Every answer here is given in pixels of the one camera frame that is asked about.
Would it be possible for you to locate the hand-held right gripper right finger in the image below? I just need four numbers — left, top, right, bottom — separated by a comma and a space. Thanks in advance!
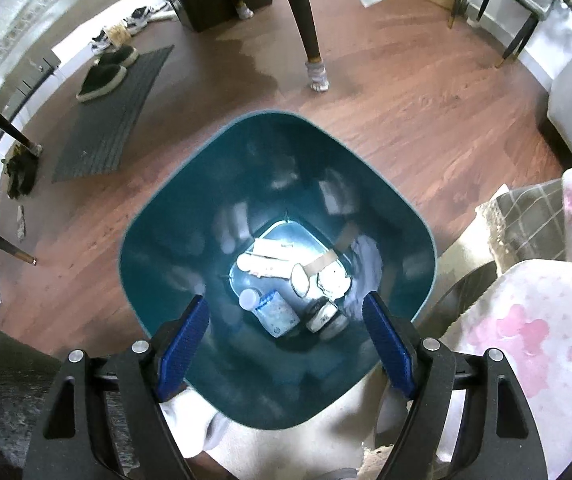
362, 291, 549, 480

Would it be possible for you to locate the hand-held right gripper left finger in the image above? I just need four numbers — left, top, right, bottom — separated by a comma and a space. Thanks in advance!
23, 294, 211, 480

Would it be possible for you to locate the teal trash bin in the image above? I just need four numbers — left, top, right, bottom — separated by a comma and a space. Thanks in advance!
117, 110, 439, 431

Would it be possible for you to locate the tape roll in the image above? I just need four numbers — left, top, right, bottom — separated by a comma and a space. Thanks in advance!
305, 299, 353, 337

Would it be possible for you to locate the crumpled white paper ball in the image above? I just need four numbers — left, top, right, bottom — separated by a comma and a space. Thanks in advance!
316, 266, 353, 299

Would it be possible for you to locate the blue and white packet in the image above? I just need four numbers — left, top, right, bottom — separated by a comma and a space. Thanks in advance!
238, 287, 303, 340

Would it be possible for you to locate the brown cardboard piece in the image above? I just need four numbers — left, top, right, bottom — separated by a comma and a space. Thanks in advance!
306, 250, 341, 275

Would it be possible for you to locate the white long packaging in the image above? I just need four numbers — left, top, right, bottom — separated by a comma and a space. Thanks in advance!
237, 240, 297, 281

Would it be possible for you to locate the large clear round plastic lid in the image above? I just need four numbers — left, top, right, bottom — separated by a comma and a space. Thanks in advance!
291, 263, 312, 297

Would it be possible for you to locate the pink printed tablecloth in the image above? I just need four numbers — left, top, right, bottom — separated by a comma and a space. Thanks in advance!
436, 165, 572, 480

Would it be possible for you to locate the dark rug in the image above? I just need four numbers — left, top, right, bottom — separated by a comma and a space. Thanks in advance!
0, 310, 116, 480

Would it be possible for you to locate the grey plaid cloth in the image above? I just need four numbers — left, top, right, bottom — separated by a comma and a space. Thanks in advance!
476, 180, 567, 266

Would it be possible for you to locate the dark cloth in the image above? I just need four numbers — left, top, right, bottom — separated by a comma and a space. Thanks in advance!
4, 146, 39, 199

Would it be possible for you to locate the grey floor mat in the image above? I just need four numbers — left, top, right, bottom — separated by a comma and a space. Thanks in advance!
52, 45, 175, 184

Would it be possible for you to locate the dark slipper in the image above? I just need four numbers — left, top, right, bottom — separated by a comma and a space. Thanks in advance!
96, 45, 139, 67
76, 64, 129, 103

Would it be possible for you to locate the dark wooden chair leg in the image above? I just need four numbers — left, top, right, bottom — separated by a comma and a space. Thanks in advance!
0, 105, 44, 157

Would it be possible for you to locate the white lace curtain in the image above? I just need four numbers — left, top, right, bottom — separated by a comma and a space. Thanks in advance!
0, 0, 131, 151

